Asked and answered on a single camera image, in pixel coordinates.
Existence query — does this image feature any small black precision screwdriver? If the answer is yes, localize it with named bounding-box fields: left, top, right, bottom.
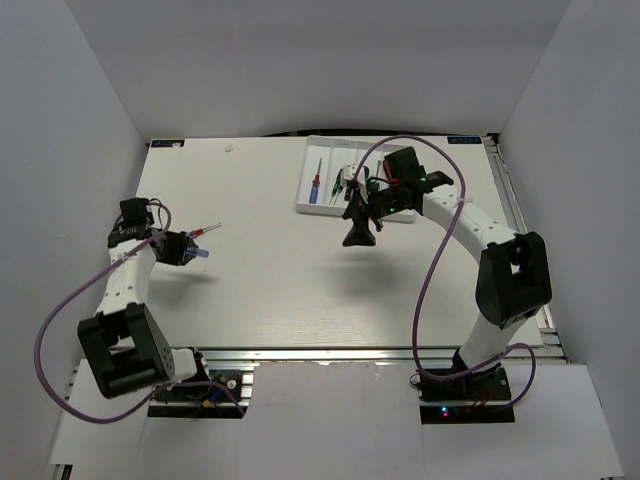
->
left=329, top=179, right=343, bottom=205

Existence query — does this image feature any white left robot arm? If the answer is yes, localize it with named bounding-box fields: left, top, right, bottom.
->
left=77, top=197, right=212, bottom=399

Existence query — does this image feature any blue handled screwdriver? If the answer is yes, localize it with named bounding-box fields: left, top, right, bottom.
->
left=309, top=159, right=322, bottom=204
left=186, top=247, right=209, bottom=258

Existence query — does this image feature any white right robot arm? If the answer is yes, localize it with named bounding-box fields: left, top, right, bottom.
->
left=365, top=147, right=552, bottom=399

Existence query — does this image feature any red handled thin screwdriver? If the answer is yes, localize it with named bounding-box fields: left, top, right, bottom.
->
left=188, top=222, right=222, bottom=238

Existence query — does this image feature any white compartment tray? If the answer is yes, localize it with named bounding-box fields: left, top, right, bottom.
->
left=294, top=134, right=419, bottom=225

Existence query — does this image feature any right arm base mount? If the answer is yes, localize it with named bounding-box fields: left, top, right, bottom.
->
left=409, top=364, right=515, bottom=425

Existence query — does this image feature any aluminium rail frame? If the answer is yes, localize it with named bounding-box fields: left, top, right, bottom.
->
left=50, top=138, right=557, bottom=479

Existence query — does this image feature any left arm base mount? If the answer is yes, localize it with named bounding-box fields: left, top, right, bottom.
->
left=147, top=350, right=249, bottom=420

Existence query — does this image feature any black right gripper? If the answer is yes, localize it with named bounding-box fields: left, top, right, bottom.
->
left=342, top=183, right=405, bottom=247

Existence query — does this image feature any blue table label left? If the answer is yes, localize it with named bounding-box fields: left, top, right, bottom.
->
left=149, top=139, right=185, bottom=148

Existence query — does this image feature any red curved utility knife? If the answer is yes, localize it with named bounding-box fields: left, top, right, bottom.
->
left=383, top=160, right=393, bottom=180

